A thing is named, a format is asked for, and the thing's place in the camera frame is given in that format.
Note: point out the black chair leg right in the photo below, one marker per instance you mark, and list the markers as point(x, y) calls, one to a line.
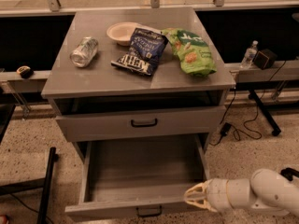
point(289, 173)

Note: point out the black power adapter with cable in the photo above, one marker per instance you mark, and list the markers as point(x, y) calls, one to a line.
point(227, 126)

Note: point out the grey drawer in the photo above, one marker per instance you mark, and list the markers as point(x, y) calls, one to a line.
point(144, 123)
point(139, 177)

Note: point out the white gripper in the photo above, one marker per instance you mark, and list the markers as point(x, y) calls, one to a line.
point(217, 194)

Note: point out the small black box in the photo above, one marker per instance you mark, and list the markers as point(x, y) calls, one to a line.
point(265, 58)

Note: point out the grey drawer cabinet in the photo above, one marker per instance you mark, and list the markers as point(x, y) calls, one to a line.
point(102, 88)

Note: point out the white paper bowl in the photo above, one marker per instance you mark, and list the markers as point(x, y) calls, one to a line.
point(121, 32)

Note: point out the black table leg with caster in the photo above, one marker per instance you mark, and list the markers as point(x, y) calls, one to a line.
point(276, 130)

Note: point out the clear water bottle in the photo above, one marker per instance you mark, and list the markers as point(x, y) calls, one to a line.
point(249, 55)

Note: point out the grey top drawer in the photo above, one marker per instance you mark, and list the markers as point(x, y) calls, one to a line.
point(144, 123)

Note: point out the yellow black tape measure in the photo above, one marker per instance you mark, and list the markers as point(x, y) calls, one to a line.
point(25, 71)

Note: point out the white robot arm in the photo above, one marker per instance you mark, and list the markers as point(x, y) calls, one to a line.
point(266, 192)

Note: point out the green snack bag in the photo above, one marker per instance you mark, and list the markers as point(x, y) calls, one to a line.
point(193, 52)

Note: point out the blue Kettle chip bag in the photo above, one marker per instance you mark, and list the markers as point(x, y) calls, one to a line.
point(146, 49)

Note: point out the silver soda can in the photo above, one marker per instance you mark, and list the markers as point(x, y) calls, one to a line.
point(83, 54)

